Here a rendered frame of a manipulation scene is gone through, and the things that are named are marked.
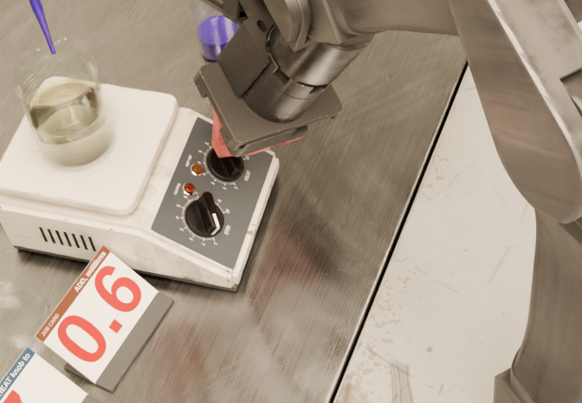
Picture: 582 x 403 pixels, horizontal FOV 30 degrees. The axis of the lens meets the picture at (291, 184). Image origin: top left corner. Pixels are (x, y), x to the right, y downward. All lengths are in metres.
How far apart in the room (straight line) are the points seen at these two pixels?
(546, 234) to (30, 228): 0.48
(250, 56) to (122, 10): 0.36
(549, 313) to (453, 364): 0.27
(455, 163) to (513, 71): 0.50
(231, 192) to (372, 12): 0.31
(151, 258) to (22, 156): 0.13
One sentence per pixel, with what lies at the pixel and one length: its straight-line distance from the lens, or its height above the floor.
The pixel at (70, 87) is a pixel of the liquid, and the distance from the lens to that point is 0.86.
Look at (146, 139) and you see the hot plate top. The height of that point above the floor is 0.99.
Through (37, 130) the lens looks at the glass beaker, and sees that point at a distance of 0.83.
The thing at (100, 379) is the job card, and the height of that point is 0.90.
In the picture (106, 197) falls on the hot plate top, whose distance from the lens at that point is 0.84.
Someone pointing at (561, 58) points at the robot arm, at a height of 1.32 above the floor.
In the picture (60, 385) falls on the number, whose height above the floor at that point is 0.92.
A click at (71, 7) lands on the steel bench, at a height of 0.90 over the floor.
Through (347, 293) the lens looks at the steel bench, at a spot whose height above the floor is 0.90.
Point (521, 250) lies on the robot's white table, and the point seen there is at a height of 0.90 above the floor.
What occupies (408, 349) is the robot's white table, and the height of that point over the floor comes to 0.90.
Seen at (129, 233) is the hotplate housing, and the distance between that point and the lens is 0.84.
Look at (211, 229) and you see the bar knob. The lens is 0.84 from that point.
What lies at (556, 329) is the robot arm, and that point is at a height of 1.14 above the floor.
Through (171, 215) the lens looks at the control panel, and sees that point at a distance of 0.85.
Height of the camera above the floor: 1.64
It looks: 53 degrees down
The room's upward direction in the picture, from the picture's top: 7 degrees counter-clockwise
